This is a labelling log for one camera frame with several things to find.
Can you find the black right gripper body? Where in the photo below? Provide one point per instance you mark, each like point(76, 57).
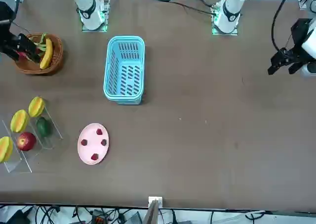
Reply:
point(8, 43)

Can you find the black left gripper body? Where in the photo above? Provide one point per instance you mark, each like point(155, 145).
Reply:
point(300, 32)

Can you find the yellow star fruit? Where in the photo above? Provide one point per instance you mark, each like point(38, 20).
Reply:
point(36, 107)
point(5, 148)
point(19, 120)

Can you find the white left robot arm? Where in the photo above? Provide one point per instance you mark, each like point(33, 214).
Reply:
point(230, 11)

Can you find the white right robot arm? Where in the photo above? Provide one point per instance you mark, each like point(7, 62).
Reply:
point(89, 11)

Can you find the brown wicker basket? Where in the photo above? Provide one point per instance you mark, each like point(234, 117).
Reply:
point(55, 60)

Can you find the blue plastic basket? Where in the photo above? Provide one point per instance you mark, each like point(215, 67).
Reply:
point(130, 61)

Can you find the yellow banana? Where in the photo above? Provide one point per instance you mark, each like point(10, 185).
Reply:
point(47, 53)

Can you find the green avocado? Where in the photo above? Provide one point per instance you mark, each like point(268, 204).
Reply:
point(44, 126)

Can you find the red apple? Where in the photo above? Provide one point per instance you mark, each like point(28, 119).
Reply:
point(26, 142)

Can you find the clear acrylic step stand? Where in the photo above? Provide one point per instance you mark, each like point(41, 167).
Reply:
point(47, 142)

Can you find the pink plate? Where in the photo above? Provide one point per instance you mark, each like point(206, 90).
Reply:
point(93, 145)

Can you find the large black power adapter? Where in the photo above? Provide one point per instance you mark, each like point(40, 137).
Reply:
point(12, 216)

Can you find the red and black device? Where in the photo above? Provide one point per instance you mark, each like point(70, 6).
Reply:
point(98, 219)

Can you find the white post bracket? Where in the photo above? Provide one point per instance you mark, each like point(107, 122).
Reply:
point(155, 200)

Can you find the aluminium camera post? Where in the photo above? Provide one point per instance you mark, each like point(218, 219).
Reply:
point(151, 214)

